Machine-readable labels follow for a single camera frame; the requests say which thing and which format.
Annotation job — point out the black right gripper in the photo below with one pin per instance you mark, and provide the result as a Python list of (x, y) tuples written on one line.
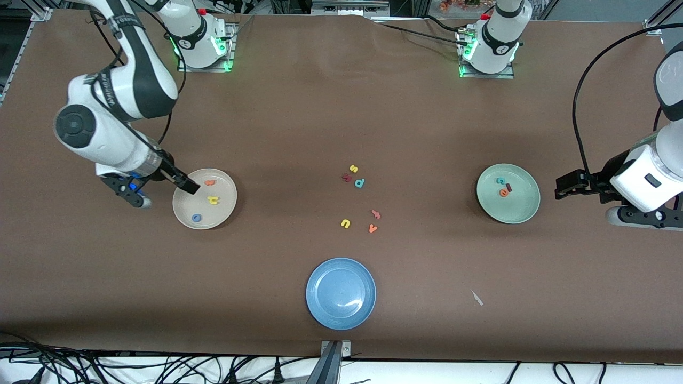
[(166, 172)]

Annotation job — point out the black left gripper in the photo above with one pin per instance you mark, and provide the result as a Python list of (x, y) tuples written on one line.
[(602, 182)]

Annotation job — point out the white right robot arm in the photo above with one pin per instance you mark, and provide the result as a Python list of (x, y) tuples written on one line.
[(133, 69)]

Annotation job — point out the beige ceramic plate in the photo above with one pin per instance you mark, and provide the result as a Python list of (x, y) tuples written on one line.
[(221, 213)]

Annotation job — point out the green ceramic plate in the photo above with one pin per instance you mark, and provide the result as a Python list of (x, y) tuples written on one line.
[(520, 205)]

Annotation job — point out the white paper scrap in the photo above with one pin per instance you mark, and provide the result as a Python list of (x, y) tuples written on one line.
[(476, 297)]

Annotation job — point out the blue ceramic plate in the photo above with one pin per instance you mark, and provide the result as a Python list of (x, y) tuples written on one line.
[(341, 294)]

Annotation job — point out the black power plug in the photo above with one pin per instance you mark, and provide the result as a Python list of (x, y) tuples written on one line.
[(277, 373)]

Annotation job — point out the orange background object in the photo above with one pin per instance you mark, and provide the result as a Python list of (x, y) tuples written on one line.
[(459, 4)]

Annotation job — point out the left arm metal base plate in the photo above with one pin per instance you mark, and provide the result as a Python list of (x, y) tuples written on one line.
[(485, 76)]

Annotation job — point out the metal table corner bracket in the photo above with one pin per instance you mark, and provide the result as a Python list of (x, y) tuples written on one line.
[(652, 28), (41, 14)]

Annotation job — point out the metal table edge bracket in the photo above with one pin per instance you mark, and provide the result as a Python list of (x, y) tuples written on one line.
[(346, 348)]

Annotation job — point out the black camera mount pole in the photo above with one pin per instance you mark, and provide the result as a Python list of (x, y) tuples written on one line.
[(326, 368)]

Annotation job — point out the aluminium frame profile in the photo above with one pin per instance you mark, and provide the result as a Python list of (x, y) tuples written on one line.
[(349, 6)]

